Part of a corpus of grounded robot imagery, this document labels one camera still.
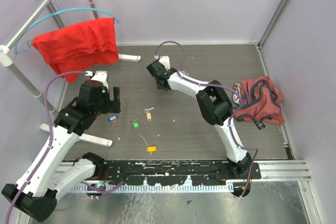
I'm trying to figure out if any teal clothes hanger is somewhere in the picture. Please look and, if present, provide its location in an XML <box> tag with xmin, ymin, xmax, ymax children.
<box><xmin>13</xmin><ymin>7</ymin><xmax>121</xmax><ymax>54</ymax></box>

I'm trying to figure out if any green tag key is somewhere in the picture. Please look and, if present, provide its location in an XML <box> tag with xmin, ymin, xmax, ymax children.
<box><xmin>131</xmin><ymin>119</ymin><xmax>139</xmax><ymax>129</ymax></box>

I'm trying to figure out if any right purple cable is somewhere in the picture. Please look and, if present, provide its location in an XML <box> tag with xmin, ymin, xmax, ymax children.
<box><xmin>154</xmin><ymin>40</ymin><xmax>259</xmax><ymax>198</ymax></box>

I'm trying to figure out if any blue tag key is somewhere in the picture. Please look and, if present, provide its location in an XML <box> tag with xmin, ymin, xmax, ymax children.
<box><xmin>108</xmin><ymin>115</ymin><xmax>118</xmax><ymax>122</ymax></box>

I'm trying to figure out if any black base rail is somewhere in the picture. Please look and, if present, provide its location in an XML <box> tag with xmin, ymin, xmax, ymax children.
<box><xmin>80</xmin><ymin>159</ymin><xmax>248</xmax><ymax>186</ymax></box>

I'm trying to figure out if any red cloth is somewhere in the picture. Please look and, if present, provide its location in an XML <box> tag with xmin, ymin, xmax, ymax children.
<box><xmin>31</xmin><ymin>18</ymin><xmax>119</xmax><ymax>75</ymax></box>

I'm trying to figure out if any metal key holder red handle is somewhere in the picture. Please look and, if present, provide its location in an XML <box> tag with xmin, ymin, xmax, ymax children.
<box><xmin>167</xmin><ymin>71</ymin><xmax>190</xmax><ymax>93</ymax></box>

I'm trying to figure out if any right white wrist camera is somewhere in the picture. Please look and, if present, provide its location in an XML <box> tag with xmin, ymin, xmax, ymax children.
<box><xmin>154</xmin><ymin>55</ymin><xmax>171</xmax><ymax>70</ymax></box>

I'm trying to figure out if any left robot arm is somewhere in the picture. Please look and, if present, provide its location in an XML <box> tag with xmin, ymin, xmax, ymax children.
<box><xmin>2</xmin><ymin>80</ymin><xmax>121</xmax><ymax>222</ymax></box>

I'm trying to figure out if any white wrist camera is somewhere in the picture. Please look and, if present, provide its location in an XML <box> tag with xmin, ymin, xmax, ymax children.
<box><xmin>154</xmin><ymin>55</ymin><xmax>171</xmax><ymax>70</ymax></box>
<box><xmin>85</xmin><ymin>71</ymin><xmax>109</xmax><ymax>89</ymax></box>

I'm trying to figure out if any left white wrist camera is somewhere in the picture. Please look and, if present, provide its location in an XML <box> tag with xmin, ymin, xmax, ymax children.
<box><xmin>85</xmin><ymin>71</ymin><xmax>109</xmax><ymax>89</ymax></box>

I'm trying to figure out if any reddish shirt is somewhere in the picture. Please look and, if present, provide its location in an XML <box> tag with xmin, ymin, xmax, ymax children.
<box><xmin>232</xmin><ymin>76</ymin><xmax>285</xmax><ymax>130</ymax></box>

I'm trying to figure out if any white clothes rack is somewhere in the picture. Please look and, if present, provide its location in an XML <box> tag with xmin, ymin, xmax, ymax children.
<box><xmin>0</xmin><ymin>0</ymin><xmax>142</xmax><ymax>147</ymax></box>

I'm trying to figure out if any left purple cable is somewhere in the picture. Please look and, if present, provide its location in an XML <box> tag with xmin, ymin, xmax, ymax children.
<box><xmin>5</xmin><ymin>71</ymin><xmax>92</xmax><ymax>224</ymax></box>

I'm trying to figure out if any yellow tag key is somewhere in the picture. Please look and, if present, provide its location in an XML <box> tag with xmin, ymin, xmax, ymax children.
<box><xmin>144</xmin><ymin>107</ymin><xmax>154</xmax><ymax>121</ymax></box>
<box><xmin>139</xmin><ymin>134</ymin><xmax>157</xmax><ymax>153</ymax></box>

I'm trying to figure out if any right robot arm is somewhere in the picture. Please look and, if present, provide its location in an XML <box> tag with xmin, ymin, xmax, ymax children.
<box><xmin>146</xmin><ymin>60</ymin><xmax>254</xmax><ymax>179</ymax></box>

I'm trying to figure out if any purple cable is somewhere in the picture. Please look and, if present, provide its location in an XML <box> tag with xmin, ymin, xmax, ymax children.
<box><xmin>154</xmin><ymin>40</ymin><xmax>259</xmax><ymax>198</ymax></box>
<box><xmin>5</xmin><ymin>71</ymin><xmax>92</xmax><ymax>224</ymax></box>

